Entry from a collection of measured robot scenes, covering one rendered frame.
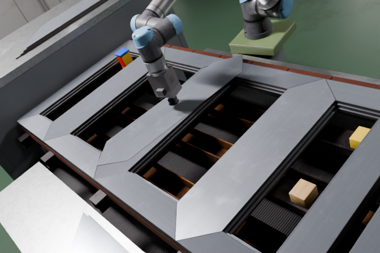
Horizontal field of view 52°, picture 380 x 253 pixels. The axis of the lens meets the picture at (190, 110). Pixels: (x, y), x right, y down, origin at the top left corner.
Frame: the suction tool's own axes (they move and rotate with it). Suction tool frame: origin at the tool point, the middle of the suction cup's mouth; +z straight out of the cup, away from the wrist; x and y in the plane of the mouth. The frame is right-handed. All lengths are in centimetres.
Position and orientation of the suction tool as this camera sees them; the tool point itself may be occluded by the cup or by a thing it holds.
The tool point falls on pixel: (173, 101)
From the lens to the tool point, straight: 151.9
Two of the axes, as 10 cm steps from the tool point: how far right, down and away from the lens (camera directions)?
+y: 8.2, 0.6, -5.7
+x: 4.6, -6.5, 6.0
